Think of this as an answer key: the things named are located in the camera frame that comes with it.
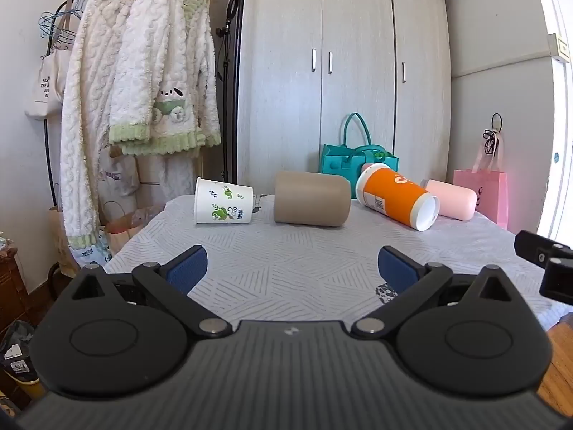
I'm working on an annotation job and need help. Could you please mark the tan cup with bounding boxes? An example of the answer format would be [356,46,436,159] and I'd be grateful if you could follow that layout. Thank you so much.
[274,171,352,228]

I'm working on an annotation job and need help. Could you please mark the dark wooden cabinet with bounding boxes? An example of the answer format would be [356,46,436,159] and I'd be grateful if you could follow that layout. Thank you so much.
[0,246,30,336]

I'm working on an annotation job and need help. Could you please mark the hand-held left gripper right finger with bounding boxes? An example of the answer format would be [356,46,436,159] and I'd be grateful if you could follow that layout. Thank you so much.
[352,245,515,339]

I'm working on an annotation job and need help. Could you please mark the white fluffy robe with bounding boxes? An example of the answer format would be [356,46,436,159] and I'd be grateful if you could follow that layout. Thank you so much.
[59,0,135,249]

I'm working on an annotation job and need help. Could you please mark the orange cup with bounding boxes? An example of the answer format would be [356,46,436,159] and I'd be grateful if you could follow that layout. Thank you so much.
[355,163,442,232]

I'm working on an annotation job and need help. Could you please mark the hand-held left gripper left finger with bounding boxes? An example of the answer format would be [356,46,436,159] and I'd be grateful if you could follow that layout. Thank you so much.
[67,245,232,339]

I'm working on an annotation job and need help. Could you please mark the black plastic bag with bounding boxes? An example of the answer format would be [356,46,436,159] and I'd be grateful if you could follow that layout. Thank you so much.
[0,320,45,386]

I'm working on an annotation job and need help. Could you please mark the brown paper bag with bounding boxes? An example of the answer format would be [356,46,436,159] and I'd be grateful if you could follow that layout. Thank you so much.
[104,201,164,256]

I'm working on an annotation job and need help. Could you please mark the pink paper bag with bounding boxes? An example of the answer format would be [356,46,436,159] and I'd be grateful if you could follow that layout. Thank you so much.
[453,130,509,230]

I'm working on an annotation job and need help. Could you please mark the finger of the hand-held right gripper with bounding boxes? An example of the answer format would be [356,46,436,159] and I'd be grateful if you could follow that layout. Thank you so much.
[540,258,573,301]
[514,230,573,270]

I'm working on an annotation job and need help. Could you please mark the grey patterned table cloth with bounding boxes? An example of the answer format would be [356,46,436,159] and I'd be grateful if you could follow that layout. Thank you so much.
[103,192,569,332]

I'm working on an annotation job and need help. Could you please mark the pink cup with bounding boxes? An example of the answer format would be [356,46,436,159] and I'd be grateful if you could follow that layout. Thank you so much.
[421,179,478,221]

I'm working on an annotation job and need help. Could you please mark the white canvas tote bag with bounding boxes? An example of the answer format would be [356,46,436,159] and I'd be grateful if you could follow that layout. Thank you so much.
[24,9,72,121]

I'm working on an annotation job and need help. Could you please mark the white cup with green print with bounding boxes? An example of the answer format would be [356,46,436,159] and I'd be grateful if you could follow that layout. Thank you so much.
[194,177,255,225]

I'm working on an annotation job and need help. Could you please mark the black metal clothes rack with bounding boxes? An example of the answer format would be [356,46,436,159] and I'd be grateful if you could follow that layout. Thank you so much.
[42,0,189,209]

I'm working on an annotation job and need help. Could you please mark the grey wooden wardrobe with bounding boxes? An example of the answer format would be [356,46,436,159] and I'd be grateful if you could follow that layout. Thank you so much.
[236,0,453,199]

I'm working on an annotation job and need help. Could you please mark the white door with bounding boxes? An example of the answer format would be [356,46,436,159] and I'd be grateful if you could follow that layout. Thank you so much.
[528,0,573,243]

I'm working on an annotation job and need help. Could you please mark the white fluffy jacket green trim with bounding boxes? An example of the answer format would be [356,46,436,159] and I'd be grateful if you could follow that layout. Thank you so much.
[109,0,222,157]

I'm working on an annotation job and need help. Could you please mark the blue wire hangers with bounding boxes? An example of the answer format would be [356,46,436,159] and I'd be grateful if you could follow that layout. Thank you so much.
[39,11,78,49]

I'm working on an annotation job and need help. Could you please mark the teal tote bag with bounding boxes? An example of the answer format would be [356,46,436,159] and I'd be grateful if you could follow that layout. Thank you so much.
[319,112,399,200]

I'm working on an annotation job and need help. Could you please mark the white plastic bag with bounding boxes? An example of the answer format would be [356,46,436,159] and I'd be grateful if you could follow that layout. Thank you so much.
[98,148,140,209]

